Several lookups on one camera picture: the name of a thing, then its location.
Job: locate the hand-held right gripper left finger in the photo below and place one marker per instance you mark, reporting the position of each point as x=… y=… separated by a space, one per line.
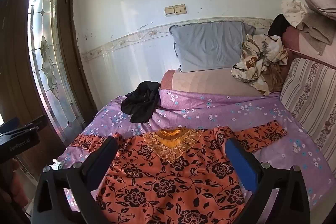
x=101 y=163

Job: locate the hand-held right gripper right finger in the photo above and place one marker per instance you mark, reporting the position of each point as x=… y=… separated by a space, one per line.
x=242 y=165

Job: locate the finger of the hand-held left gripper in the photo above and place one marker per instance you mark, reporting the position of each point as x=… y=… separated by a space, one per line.
x=31 y=122

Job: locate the orange black floral shirt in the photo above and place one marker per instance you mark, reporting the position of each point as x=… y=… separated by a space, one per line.
x=168 y=182

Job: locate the person's left forearm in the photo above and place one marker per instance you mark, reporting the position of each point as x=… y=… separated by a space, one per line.
x=17 y=182

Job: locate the white green small object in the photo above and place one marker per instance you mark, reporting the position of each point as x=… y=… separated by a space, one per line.
x=56 y=164

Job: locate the wooden stained glass door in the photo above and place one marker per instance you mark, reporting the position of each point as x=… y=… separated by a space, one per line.
x=15 y=61

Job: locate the purple floral bedsheet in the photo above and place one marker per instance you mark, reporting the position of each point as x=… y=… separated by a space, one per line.
x=210 y=111

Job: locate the black garment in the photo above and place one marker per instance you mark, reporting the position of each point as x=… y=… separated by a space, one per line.
x=141 y=103

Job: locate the pink folded blanket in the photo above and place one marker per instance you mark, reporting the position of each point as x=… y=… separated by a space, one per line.
x=199 y=82

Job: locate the striped floral pillow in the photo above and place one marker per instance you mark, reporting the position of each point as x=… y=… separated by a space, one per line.
x=309 y=92

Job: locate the cream brown floral crumpled cloth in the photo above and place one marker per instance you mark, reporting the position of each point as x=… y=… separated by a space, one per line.
x=258 y=64

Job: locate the grey pillow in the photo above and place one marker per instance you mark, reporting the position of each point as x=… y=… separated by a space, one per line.
x=210 y=45

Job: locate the pink cushion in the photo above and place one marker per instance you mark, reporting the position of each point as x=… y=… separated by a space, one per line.
x=294 y=41

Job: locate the dark cloth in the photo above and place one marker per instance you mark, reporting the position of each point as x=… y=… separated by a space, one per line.
x=278 y=26

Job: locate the brown towel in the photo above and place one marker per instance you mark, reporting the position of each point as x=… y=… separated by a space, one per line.
x=319 y=29

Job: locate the white flowered cloth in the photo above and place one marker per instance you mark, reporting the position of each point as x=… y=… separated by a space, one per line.
x=294 y=12

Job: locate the beige wall switch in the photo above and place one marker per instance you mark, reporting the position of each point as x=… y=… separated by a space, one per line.
x=170 y=11
x=180 y=9

